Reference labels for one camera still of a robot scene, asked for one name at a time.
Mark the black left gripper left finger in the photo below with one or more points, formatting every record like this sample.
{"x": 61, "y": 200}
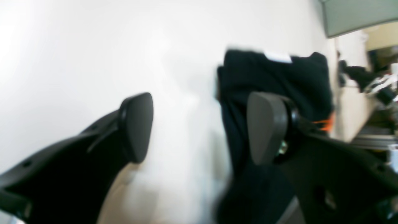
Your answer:
{"x": 67, "y": 182}

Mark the white garment label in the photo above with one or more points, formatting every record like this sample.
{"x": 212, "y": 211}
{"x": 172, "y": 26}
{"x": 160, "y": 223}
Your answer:
{"x": 280, "y": 57}

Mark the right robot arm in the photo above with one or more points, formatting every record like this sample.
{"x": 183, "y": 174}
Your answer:
{"x": 383, "y": 88}

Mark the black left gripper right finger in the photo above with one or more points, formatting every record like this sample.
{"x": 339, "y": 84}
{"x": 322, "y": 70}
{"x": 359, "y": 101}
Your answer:
{"x": 335, "y": 183}

